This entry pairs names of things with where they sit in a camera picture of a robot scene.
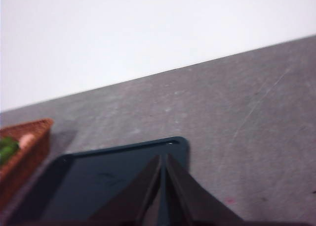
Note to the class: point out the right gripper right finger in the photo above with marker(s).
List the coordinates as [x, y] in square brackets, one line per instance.
[195, 201]

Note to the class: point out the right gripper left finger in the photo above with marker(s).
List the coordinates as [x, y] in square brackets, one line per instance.
[133, 201]

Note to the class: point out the brown wicker basket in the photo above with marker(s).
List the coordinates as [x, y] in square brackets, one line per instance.
[27, 159]

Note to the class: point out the dark rectangular tray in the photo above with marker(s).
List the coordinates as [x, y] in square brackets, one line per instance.
[86, 181]

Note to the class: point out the pale pink egg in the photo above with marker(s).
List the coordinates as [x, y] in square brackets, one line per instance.
[27, 140]

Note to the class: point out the green pepper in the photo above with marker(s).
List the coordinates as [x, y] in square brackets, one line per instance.
[7, 149]

